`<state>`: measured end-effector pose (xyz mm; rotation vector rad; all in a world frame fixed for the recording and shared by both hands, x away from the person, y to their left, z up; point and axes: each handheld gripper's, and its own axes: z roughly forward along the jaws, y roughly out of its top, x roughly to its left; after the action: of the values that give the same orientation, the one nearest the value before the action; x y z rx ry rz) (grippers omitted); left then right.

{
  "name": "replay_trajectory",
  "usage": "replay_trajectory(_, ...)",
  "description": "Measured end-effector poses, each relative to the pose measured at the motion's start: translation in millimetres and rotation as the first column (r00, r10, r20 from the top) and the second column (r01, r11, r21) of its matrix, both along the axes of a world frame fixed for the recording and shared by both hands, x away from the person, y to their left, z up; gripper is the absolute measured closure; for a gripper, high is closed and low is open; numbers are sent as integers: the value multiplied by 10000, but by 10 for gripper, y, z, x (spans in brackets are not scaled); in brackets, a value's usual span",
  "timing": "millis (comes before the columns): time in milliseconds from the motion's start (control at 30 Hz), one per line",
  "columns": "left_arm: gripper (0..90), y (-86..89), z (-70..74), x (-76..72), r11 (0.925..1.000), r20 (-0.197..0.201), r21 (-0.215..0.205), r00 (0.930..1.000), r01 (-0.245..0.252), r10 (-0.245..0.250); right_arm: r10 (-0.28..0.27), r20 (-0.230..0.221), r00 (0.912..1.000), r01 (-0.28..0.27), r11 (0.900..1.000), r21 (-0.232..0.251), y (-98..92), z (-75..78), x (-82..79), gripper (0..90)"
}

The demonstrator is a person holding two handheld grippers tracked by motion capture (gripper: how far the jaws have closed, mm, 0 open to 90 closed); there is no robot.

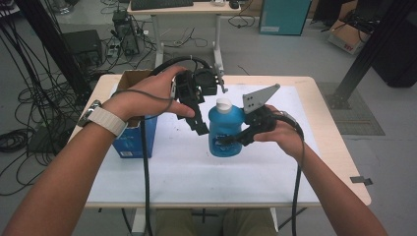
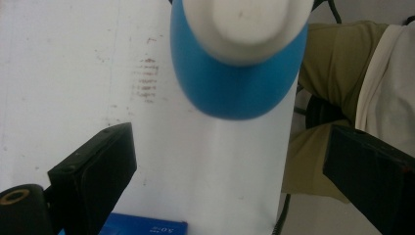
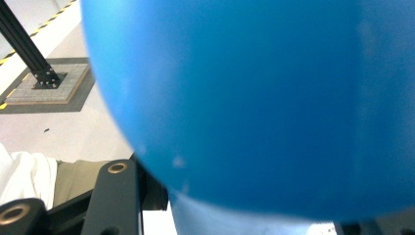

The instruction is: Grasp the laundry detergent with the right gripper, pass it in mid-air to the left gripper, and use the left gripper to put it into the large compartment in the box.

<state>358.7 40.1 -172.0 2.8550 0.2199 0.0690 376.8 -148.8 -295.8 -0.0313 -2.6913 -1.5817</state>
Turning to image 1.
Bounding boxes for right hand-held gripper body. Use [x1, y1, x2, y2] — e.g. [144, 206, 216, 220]
[240, 83, 282, 148]

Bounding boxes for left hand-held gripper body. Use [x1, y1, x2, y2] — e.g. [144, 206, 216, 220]
[170, 63, 229, 116]

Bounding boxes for blue bottle with white cap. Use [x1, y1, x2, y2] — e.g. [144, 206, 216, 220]
[208, 97, 247, 158]

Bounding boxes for blue cardboard box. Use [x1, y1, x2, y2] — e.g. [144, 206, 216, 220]
[112, 69, 158, 159]

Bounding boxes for person's left hand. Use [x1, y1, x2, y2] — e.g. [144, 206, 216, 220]
[101, 64, 197, 123]

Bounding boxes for person's right hand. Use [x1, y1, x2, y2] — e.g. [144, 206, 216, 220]
[253, 104, 308, 162]

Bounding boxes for white table sheet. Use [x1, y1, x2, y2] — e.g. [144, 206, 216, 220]
[87, 84, 321, 205]

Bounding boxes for desk with white legs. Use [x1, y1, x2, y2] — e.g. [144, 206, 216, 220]
[127, 0, 242, 74]

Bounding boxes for black computer tower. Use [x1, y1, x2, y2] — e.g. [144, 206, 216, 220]
[112, 9, 141, 56]

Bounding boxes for wristwatch with white band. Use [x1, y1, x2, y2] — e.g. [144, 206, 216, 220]
[77, 99, 129, 138]

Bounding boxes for teal cabinet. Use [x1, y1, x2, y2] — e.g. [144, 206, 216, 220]
[259, 0, 313, 36]

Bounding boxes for black keyboard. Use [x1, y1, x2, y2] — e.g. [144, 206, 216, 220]
[130, 0, 195, 12]

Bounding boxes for white table leg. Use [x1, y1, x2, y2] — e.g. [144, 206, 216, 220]
[268, 207, 280, 232]
[131, 207, 149, 236]

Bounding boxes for person's khaki trousers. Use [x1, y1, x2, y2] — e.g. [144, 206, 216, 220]
[154, 208, 278, 236]

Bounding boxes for gray floor mat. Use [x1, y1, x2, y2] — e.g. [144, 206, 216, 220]
[317, 82, 387, 137]

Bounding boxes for brown cardboard box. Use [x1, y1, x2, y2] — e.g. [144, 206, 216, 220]
[328, 1, 372, 55]

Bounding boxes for black equipment box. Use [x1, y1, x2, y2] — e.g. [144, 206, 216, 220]
[62, 29, 103, 69]

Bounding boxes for gray tape piece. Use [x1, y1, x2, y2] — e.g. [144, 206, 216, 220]
[349, 175, 374, 186]

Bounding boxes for black metal stand pole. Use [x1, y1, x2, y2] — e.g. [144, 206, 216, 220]
[14, 0, 93, 96]
[328, 0, 417, 110]

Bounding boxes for large black case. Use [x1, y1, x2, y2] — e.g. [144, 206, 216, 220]
[372, 13, 417, 89]

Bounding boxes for thin gray cable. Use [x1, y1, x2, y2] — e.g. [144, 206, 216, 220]
[111, 88, 175, 116]

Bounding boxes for thick black left gripper cable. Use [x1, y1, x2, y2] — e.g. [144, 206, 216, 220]
[140, 56, 212, 236]

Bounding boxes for thick black gripper cable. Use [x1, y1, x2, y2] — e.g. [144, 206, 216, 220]
[279, 111, 307, 236]
[140, 56, 212, 236]

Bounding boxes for thick black right gripper cable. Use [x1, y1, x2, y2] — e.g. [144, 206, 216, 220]
[279, 111, 307, 236]

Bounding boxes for bundle of black floor cables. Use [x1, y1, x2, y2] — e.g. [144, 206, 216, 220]
[0, 19, 85, 198]

